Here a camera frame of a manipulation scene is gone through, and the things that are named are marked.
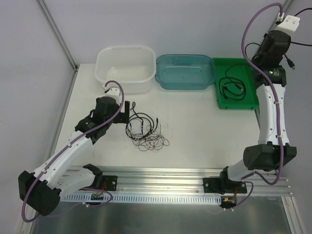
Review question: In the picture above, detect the right aluminium frame post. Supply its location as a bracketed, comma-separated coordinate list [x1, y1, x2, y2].
[251, 0, 293, 66]

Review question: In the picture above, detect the aluminium mounting rail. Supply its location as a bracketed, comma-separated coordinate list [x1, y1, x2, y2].
[29, 165, 293, 197]

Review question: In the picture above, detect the aluminium frame post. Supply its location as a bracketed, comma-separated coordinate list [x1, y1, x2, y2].
[36, 0, 78, 71]
[251, 0, 293, 66]

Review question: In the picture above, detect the teal transparent plastic container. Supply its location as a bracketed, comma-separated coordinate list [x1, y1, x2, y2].
[155, 54, 216, 90]

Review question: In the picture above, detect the white slotted cable duct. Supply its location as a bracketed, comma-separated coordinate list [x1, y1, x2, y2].
[62, 192, 221, 205]

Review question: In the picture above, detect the left aluminium frame post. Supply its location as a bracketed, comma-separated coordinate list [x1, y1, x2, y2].
[36, 0, 78, 71]

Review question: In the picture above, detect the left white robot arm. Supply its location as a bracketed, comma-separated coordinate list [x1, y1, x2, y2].
[18, 97, 130, 222]

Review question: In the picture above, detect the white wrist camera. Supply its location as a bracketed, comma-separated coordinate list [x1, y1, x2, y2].
[103, 86, 122, 105]
[275, 15, 300, 35]

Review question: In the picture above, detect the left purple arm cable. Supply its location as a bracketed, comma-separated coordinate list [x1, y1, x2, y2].
[21, 80, 125, 222]

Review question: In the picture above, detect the thin brown white wire tangle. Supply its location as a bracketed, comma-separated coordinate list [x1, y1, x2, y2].
[125, 120, 175, 152]

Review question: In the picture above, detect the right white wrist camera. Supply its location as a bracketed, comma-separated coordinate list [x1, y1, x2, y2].
[275, 15, 300, 35]

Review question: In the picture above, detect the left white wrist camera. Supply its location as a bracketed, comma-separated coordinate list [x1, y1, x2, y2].
[103, 86, 122, 105]

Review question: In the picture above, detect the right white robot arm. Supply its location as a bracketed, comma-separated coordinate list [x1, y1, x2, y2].
[217, 29, 297, 194]

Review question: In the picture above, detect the white plastic tub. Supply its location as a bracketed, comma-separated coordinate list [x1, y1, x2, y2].
[94, 46, 156, 94]

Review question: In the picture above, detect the green plastic tray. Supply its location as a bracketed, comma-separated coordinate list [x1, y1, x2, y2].
[213, 58, 259, 110]

